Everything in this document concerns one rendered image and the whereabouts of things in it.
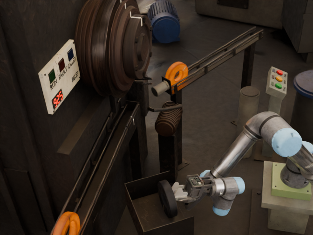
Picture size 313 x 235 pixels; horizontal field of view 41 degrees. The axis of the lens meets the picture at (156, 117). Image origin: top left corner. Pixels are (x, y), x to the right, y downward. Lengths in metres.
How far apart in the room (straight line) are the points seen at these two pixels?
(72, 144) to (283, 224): 1.30
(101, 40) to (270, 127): 0.78
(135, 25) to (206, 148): 1.43
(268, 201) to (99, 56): 1.17
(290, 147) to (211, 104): 1.68
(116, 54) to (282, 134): 0.74
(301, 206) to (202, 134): 1.08
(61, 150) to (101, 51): 0.43
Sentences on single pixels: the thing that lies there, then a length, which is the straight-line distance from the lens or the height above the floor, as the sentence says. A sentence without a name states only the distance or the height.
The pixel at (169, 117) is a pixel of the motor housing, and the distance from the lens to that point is 2.39.
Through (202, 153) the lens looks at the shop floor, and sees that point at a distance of 2.94.
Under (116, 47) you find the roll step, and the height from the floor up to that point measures 1.19.
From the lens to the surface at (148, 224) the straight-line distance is 1.78.
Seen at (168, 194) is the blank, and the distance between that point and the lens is 1.68.
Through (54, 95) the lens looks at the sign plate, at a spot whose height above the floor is 1.12.
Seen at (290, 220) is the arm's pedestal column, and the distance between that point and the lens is 2.47.
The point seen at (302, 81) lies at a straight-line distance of 2.98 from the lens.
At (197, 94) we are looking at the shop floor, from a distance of 3.51.
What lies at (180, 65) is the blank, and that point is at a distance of 2.40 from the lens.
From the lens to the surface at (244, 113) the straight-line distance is 2.68.
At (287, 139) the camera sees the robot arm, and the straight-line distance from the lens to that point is 1.76.
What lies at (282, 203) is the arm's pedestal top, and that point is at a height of 0.30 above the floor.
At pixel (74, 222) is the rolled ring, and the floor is 0.70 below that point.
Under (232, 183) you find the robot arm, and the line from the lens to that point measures 1.84.
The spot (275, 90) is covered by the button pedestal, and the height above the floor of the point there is 0.60.
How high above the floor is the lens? 2.00
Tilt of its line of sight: 38 degrees down
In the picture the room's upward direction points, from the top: 3 degrees counter-clockwise
